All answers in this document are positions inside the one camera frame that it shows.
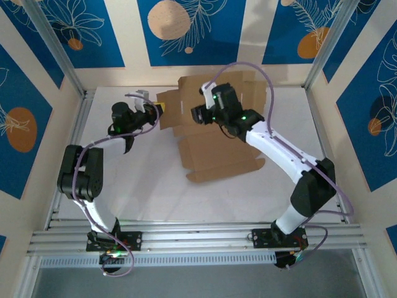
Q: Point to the brown cardboard box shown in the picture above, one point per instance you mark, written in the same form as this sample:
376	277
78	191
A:
217	155

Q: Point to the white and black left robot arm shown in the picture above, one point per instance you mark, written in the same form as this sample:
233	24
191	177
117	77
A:
80	174

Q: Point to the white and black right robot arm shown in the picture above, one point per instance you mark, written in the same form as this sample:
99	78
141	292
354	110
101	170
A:
279	146

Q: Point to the aluminium side rail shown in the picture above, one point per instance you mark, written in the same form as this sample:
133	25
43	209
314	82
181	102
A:
315	118
81	118

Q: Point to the aluminium corner post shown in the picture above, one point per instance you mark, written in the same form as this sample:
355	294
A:
52	40
332	40

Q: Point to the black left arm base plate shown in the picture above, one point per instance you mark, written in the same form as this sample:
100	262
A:
133	240

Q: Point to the aluminium cross rail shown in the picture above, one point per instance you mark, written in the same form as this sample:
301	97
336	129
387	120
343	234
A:
198	236

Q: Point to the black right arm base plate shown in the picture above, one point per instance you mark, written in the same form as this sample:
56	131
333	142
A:
260	238

